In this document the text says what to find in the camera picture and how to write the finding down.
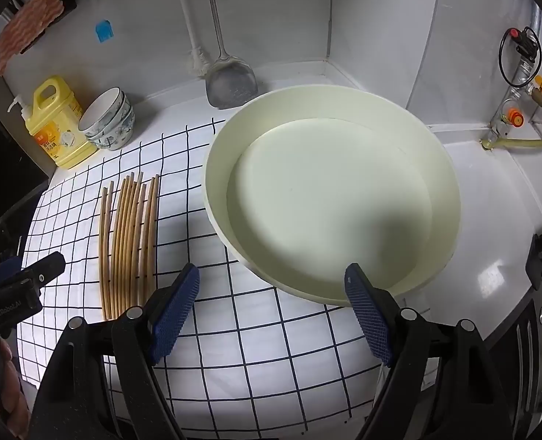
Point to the bamboo chopstick seven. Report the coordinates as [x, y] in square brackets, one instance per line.
[144, 242]

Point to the blue wall hook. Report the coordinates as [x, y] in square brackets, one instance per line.
[104, 31]

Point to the top floral bowl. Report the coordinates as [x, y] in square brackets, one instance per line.
[105, 104]

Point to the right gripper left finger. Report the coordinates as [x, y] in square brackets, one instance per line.
[144, 335]

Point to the gas valve with hose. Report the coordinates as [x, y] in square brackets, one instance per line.
[524, 91]

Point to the white bottle brush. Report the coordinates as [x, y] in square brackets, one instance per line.
[198, 63]

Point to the bamboo chopstick eight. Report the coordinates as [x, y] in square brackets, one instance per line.
[150, 283]

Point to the bamboo chopstick three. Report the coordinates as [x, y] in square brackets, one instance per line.
[116, 247]

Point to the bamboo chopstick one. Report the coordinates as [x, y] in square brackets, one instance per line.
[101, 254]

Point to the bottom floral bowl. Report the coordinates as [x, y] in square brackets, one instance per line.
[119, 137]

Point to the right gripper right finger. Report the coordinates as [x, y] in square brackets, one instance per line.
[396, 337]

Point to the bamboo chopstick four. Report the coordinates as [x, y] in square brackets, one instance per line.
[122, 226]

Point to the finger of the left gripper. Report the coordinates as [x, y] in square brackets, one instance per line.
[46, 269]
[9, 268]

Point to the floral bowl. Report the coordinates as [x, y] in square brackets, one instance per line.
[113, 121]
[119, 137]
[105, 104]

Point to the steel spatula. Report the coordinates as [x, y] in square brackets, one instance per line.
[229, 81]

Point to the person's left hand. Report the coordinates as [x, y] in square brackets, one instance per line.
[12, 398]

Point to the cream round tray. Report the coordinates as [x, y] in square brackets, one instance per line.
[302, 182]

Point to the middle floral bowl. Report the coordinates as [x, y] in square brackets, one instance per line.
[113, 121]

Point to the bamboo chopstick two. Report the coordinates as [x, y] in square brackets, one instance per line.
[106, 246]

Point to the pink striped towel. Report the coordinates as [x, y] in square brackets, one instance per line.
[26, 25]

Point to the yellow detergent bottle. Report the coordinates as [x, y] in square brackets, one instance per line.
[52, 120]

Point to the white black grid cloth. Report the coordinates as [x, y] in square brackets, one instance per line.
[251, 361]

